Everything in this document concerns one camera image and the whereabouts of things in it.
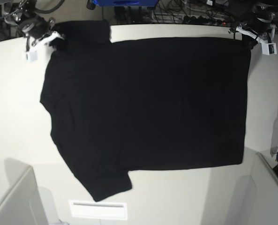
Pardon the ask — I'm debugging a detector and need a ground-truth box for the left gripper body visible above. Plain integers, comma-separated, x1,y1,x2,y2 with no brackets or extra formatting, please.
241,14,273,36

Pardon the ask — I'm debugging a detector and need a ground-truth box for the right grey partition panel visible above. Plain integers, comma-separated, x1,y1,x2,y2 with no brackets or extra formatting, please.
248,153,278,225

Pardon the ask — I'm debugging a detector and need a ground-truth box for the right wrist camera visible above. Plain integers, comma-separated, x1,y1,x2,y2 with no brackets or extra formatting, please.
24,51,38,63

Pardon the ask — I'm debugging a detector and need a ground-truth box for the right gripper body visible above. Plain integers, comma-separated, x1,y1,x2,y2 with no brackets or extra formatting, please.
21,16,55,39

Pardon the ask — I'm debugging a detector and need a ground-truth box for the white label plate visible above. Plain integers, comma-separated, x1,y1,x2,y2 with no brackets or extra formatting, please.
68,200,128,220

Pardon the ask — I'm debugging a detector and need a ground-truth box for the black power strip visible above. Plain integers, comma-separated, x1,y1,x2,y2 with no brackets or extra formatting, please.
182,15,227,26

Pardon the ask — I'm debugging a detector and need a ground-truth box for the black T-shirt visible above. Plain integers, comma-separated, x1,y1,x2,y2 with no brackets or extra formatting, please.
40,21,251,202

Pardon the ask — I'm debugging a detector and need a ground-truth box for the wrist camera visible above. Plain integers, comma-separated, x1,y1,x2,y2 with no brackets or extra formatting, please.
24,51,38,63
261,43,277,55

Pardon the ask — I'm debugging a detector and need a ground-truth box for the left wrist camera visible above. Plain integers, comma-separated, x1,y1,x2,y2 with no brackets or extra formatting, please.
261,43,277,55

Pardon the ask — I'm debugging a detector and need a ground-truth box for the grey partition panel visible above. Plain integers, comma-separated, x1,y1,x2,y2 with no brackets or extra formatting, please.
248,153,278,225
0,166,48,225

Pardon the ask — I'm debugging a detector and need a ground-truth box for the left grey partition panel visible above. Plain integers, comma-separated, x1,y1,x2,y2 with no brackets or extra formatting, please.
0,166,48,225

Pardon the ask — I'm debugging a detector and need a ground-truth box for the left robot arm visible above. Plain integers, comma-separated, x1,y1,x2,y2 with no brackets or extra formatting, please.
229,0,278,44

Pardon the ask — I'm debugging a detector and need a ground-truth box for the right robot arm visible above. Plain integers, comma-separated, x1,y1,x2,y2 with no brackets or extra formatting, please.
1,0,64,46

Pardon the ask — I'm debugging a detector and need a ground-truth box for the blue box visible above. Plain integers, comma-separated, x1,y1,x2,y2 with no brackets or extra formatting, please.
93,0,158,7

